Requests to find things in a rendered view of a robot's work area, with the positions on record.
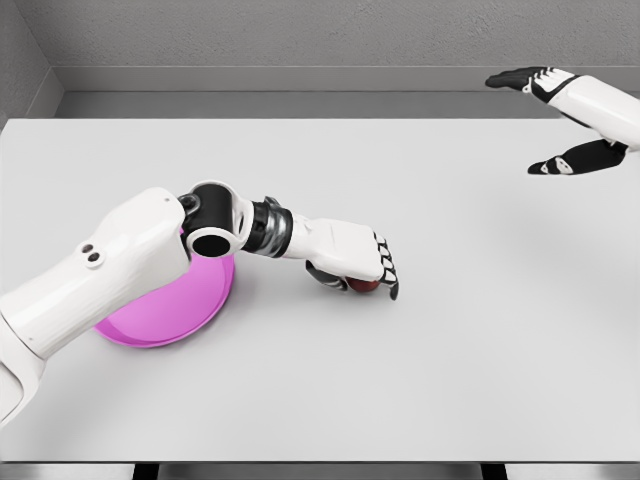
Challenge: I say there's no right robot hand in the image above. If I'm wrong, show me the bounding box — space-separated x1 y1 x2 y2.
485 65 640 176

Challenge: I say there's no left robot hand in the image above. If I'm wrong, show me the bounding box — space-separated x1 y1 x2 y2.
298 217 403 302

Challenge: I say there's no red apple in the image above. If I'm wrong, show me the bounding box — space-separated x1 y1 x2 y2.
347 277 380 297

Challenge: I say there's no pink round plate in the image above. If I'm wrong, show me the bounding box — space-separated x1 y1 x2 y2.
93 225 237 350

